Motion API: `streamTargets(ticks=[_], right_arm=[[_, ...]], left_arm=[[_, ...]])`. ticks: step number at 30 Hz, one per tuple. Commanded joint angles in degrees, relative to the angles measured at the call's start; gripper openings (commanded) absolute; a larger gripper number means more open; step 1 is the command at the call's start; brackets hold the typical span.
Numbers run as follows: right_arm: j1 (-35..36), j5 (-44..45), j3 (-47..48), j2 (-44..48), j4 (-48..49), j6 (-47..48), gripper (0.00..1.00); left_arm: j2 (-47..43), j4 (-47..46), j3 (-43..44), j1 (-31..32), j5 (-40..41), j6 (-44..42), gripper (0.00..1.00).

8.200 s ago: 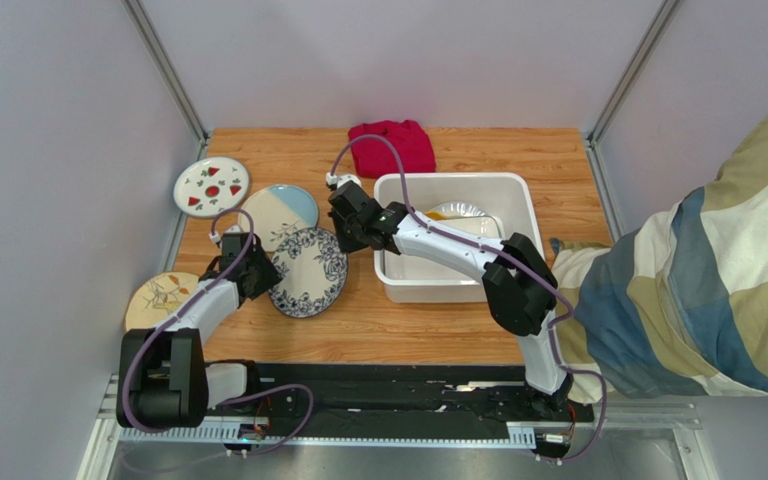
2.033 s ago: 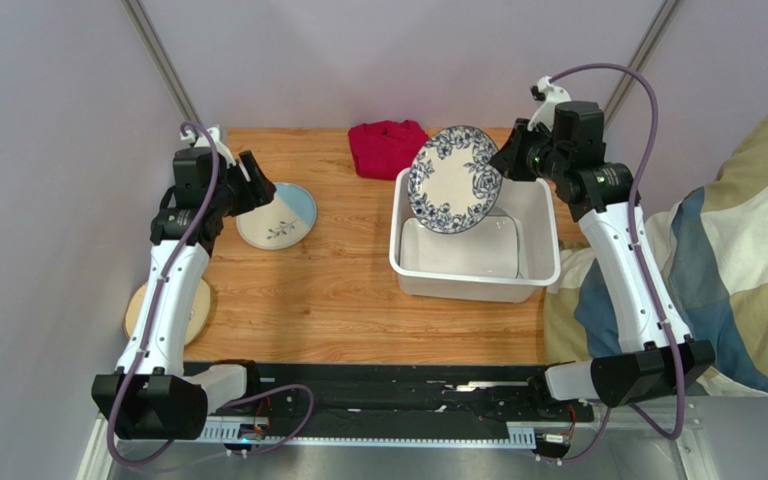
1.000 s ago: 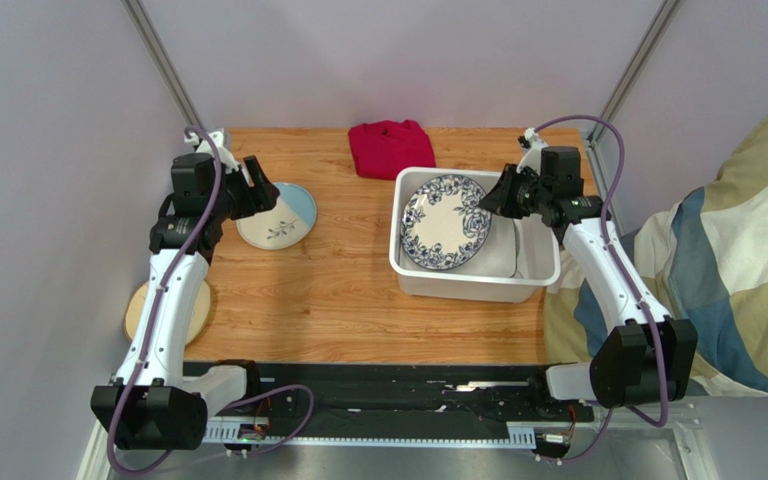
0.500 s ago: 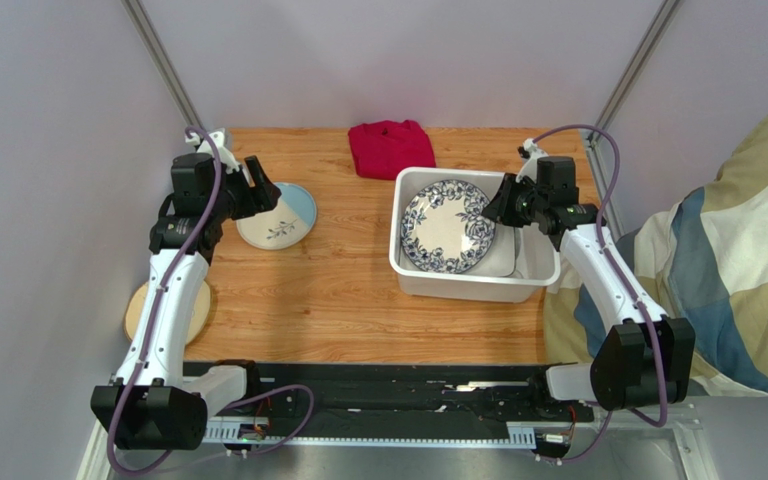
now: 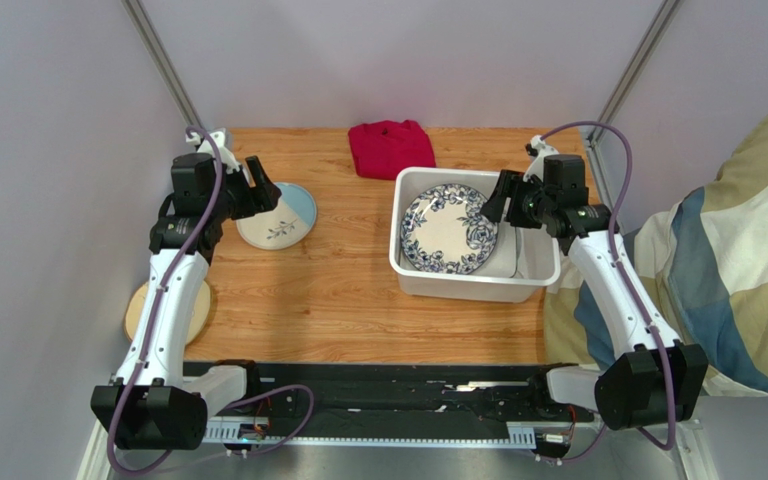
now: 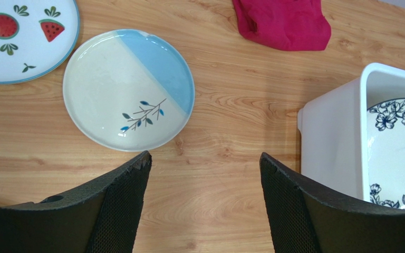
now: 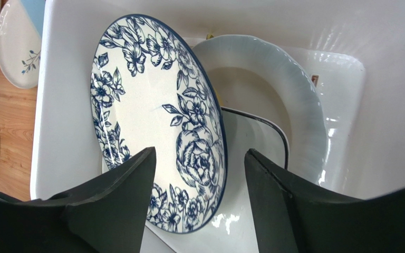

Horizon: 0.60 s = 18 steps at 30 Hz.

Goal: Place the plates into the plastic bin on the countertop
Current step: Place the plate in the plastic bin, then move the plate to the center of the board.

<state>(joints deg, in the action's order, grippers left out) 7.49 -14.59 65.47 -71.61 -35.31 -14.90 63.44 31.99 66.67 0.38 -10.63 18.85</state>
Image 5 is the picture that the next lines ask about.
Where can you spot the blue floral plate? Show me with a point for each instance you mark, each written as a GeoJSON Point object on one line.
{"type": "Point", "coordinates": [443, 231]}

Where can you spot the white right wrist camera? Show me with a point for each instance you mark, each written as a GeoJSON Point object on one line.
{"type": "Point", "coordinates": [538, 149]}

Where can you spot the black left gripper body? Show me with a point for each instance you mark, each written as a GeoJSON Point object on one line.
{"type": "Point", "coordinates": [232, 199]}

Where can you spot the red folded cloth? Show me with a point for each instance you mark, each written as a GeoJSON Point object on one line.
{"type": "Point", "coordinates": [382, 150]}

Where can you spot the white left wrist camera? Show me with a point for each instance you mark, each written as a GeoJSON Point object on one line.
{"type": "Point", "coordinates": [219, 141]}

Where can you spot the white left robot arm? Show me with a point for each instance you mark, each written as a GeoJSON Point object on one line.
{"type": "Point", "coordinates": [148, 405]}

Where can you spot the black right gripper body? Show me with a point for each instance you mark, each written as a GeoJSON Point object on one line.
{"type": "Point", "coordinates": [509, 199]}

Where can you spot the round wooden board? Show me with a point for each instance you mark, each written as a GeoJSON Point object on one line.
{"type": "Point", "coordinates": [200, 315]}

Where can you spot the aluminium frame post right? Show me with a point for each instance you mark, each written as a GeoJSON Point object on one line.
{"type": "Point", "coordinates": [657, 28]}

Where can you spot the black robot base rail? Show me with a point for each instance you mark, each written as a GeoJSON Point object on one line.
{"type": "Point", "coordinates": [392, 402]}

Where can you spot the white plastic bin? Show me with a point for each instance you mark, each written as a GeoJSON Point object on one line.
{"type": "Point", "coordinates": [539, 254]}

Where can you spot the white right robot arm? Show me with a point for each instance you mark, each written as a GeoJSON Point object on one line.
{"type": "Point", "coordinates": [655, 378]}

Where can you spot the aluminium frame post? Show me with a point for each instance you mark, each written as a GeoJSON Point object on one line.
{"type": "Point", "coordinates": [154, 45]}
{"type": "Point", "coordinates": [657, 28]}

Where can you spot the patterned quilt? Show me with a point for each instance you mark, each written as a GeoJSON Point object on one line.
{"type": "Point", "coordinates": [704, 264]}

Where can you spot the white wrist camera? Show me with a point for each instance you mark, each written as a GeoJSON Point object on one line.
{"type": "Point", "coordinates": [538, 149]}
{"type": "Point", "coordinates": [219, 141]}

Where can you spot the white rectangular plate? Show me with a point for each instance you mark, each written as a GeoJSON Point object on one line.
{"type": "Point", "coordinates": [504, 261]}

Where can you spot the aluminium frame post left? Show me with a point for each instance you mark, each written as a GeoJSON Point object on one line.
{"type": "Point", "coordinates": [154, 45]}

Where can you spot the light blue plate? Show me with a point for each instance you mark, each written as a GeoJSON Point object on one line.
{"type": "Point", "coordinates": [289, 223]}

